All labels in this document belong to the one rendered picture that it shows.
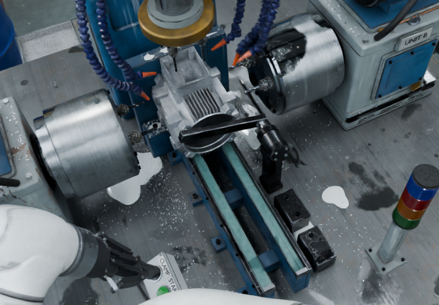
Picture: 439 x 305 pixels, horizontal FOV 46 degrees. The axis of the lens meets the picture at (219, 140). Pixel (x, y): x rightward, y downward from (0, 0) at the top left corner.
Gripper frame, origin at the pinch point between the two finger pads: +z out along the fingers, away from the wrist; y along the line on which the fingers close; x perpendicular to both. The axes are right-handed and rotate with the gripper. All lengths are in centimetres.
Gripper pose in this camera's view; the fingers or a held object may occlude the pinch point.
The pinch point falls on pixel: (144, 270)
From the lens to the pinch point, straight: 114.7
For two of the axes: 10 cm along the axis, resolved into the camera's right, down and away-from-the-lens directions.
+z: 4.4, 3.5, 8.3
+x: -7.9, 5.9, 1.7
